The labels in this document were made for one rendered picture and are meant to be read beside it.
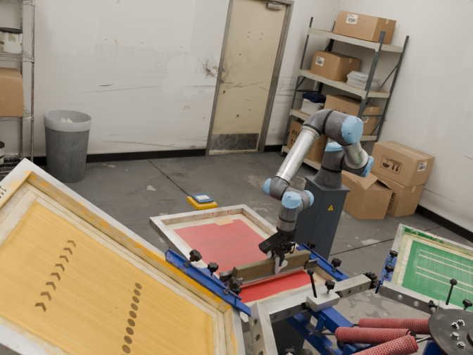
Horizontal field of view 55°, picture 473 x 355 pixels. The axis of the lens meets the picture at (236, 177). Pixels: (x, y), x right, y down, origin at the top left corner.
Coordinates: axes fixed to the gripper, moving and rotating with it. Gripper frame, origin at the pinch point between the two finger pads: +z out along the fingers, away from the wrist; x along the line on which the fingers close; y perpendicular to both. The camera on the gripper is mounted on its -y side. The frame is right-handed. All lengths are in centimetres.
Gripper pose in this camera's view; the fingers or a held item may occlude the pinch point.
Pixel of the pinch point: (271, 268)
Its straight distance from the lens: 201.5
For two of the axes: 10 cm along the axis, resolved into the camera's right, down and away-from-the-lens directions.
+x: -5.6, -3.9, 7.3
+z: -1.7, 9.2, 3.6
